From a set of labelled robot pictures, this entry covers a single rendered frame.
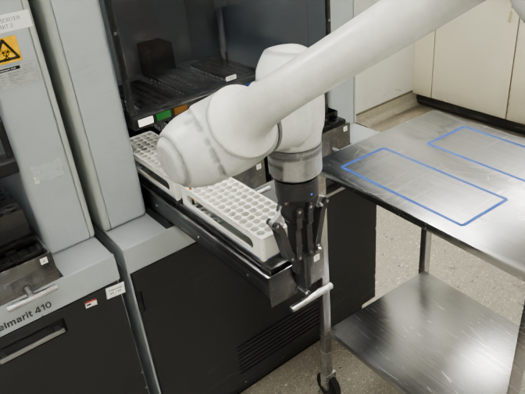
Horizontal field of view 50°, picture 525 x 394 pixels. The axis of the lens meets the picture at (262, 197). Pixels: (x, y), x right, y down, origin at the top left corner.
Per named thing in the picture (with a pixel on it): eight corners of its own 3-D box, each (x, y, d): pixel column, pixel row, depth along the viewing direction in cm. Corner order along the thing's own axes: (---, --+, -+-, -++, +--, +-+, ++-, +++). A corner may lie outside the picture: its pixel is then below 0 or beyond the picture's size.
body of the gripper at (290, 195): (300, 157, 100) (302, 202, 104) (262, 173, 95) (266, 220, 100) (330, 170, 94) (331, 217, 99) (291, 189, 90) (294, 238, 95)
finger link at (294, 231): (303, 207, 96) (297, 210, 96) (305, 261, 102) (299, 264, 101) (288, 199, 99) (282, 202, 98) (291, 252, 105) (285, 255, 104)
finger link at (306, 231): (292, 197, 99) (298, 194, 100) (297, 248, 105) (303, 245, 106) (307, 205, 97) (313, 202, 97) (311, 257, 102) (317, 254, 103)
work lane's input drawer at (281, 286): (114, 184, 154) (106, 154, 150) (158, 166, 161) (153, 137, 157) (286, 321, 103) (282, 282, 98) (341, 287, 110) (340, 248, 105)
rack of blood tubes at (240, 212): (183, 208, 127) (178, 184, 124) (219, 191, 132) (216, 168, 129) (264, 267, 106) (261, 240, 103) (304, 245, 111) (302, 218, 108)
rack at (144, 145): (121, 163, 149) (116, 142, 146) (155, 151, 154) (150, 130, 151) (178, 205, 128) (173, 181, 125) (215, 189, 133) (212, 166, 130)
